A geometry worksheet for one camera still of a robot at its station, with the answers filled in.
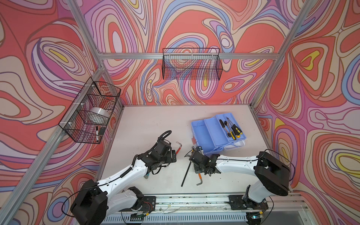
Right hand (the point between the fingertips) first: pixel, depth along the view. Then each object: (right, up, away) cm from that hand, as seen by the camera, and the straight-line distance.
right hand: (200, 169), depth 87 cm
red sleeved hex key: (-13, +12, +7) cm, 19 cm away
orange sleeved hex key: (0, -3, -5) cm, 6 cm away
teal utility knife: (-33, -3, -5) cm, 33 cm away
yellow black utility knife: (-2, +15, -8) cm, 17 cm away
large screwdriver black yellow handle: (+24, +25, +4) cm, 35 cm away
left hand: (-18, +10, -3) cm, 20 cm away
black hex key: (-9, -2, -3) cm, 9 cm away
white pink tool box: (+12, +21, +9) cm, 26 cm away
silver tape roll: (-55, +35, -18) cm, 67 cm away
